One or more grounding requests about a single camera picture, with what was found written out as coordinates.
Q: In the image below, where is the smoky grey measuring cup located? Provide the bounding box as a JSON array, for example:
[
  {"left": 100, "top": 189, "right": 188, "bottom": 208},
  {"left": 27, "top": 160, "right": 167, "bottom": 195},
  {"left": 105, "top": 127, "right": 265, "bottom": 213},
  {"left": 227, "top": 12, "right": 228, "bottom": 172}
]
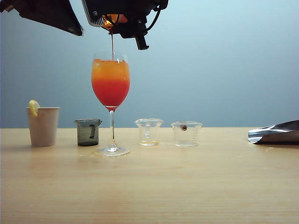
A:
[{"left": 74, "top": 119, "right": 103, "bottom": 147}]

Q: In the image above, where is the clear measuring cup yellowish residue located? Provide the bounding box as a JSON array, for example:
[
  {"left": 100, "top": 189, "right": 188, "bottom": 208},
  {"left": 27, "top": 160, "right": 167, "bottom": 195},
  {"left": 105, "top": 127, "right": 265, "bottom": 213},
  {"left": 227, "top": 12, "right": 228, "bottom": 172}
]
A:
[{"left": 134, "top": 118, "right": 164, "bottom": 147}]

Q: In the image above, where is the silver foil bag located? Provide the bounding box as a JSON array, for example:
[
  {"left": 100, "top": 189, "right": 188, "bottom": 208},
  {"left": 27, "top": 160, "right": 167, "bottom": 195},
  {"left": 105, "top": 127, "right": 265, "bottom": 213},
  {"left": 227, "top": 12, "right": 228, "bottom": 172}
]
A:
[{"left": 247, "top": 119, "right": 299, "bottom": 145}]

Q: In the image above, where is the beige paper cup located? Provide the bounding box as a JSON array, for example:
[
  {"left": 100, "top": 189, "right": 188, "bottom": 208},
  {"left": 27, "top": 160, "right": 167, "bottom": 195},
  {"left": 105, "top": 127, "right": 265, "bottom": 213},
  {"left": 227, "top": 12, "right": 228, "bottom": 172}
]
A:
[{"left": 25, "top": 107, "right": 60, "bottom": 148}]

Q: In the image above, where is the tall stemmed wine glass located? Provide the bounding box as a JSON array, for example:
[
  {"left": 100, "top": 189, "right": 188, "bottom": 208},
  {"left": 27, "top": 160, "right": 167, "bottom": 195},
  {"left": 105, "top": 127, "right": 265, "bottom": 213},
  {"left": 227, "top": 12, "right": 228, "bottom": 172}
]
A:
[{"left": 91, "top": 52, "right": 131, "bottom": 157}]

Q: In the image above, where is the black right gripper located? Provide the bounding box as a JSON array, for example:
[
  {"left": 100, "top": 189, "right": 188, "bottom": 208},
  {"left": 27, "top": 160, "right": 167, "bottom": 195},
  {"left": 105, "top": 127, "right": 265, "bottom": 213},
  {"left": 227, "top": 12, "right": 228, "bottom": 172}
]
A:
[{"left": 100, "top": 0, "right": 169, "bottom": 51}]

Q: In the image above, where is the amber measuring cup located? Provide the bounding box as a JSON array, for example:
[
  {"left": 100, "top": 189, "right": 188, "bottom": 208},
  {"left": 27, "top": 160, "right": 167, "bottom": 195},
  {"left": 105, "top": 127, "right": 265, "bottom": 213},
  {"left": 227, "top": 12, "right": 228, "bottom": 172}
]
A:
[{"left": 102, "top": 13, "right": 128, "bottom": 32}]

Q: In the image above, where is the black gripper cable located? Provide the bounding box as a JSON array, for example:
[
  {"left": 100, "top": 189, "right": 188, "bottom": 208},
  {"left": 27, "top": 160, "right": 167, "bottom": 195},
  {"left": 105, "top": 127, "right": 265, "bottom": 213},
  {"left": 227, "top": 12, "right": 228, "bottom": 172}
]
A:
[{"left": 144, "top": 6, "right": 163, "bottom": 31}]

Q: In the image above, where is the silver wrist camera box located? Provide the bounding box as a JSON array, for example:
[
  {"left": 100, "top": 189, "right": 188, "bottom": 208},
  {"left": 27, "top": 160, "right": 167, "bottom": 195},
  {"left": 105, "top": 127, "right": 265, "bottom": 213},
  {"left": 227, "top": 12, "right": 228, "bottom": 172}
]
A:
[{"left": 81, "top": 0, "right": 105, "bottom": 28}]

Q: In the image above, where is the clear measuring cup red dot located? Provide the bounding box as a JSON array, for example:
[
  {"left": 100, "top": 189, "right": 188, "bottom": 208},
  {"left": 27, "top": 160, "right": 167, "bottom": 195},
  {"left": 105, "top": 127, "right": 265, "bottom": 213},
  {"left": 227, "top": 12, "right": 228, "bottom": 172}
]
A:
[{"left": 170, "top": 121, "right": 203, "bottom": 147}]

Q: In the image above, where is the yellow lemon slice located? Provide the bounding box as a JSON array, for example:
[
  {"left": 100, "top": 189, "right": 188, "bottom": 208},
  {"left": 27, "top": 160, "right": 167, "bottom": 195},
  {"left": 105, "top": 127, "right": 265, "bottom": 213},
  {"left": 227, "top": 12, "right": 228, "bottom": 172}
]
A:
[{"left": 28, "top": 100, "right": 41, "bottom": 118}]

